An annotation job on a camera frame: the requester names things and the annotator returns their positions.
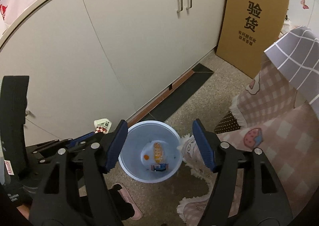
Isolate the pink checked blanket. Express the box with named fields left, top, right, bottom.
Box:
left=177, top=61, right=318, bottom=225

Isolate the pink slipper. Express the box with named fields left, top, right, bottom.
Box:
left=109, top=183, right=143, bottom=221

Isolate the long white low cabinet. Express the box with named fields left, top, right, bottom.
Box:
left=1, top=0, right=225, bottom=146

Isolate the orange snack wrapper in bin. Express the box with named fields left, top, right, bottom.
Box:
left=153, top=142, right=164, bottom=164

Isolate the blue plastic trash bin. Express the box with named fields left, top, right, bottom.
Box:
left=118, top=120, right=183, bottom=183

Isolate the brown cardboard box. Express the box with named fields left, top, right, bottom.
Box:
left=216, top=0, right=289, bottom=78

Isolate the black strap on handle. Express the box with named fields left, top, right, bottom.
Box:
left=0, top=75, right=30, bottom=182

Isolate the grey checked tablecloth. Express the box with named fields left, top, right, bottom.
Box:
left=264, top=26, right=318, bottom=115

